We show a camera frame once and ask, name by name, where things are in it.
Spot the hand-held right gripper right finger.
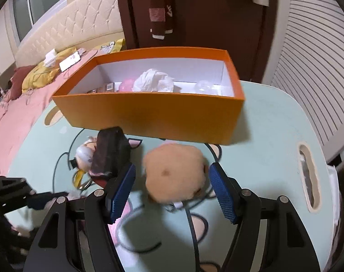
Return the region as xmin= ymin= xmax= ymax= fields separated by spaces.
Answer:
xmin=209 ymin=163 xmax=321 ymax=272

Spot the white louvered closet door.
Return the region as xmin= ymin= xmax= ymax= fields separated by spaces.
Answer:
xmin=261 ymin=0 xmax=344 ymax=162

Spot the pink blanket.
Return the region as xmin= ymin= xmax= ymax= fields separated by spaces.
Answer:
xmin=0 ymin=49 xmax=99 ymax=173

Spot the small white box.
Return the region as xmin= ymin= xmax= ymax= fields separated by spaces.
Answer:
xmin=44 ymin=49 xmax=58 ymax=68

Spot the clear plastic wrapper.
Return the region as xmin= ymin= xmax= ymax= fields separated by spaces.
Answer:
xmin=195 ymin=80 xmax=215 ymax=93

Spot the dark red glossy case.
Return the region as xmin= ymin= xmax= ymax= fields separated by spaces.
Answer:
xmin=91 ymin=126 xmax=133 ymax=177

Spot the dark red pillow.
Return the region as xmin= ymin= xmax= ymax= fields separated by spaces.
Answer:
xmin=9 ymin=65 xmax=36 ymax=100

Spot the yellow cartoon pillow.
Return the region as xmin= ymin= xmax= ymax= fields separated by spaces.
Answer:
xmin=94 ymin=38 xmax=125 ymax=54

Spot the cream tufted headboard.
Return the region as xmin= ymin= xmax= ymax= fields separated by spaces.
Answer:
xmin=15 ymin=0 xmax=124 ymax=60

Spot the orange cardboard box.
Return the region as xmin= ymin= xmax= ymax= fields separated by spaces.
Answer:
xmin=52 ymin=47 xmax=245 ymax=146

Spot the white tissue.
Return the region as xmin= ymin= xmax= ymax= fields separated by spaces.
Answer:
xmin=132 ymin=68 xmax=175 ymax=92

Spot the maroon pink striped scarf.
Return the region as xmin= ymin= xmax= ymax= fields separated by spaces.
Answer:
xmin=145 ymin=0 xmax=175 ymax=39

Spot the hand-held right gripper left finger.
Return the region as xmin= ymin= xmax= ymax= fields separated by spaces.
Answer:
xmin=24 ymin=164 xmax=137 ymax=272

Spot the beige round plush toy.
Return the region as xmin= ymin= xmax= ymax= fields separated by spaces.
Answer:
xmin=143 ymin=142 xmax=210 ymax=204

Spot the brown patterned packet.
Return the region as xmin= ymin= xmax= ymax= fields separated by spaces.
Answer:
xmin=87 ymin=83 xmax=116 ymax=94

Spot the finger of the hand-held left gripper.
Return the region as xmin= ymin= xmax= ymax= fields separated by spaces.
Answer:
xmin=26 ymin=191 xmax=69 ymax=211

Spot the dark brown wooden door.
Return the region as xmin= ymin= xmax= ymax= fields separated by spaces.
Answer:
xmin=115 ymin=0 xmax=277 ymax=83

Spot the small figure keychain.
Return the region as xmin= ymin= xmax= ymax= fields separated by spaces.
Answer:
xmin=70 ymin=136 xmax=100 ymax=190

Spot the cartoon printed green desktop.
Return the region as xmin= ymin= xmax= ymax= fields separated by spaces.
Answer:
xmin=6 ymin=81 xmax=341 ymax=272

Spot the smartphone with lit screen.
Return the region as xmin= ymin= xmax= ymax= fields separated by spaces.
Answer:
xmin=59 ymin=51 xmax=82 ymax=72

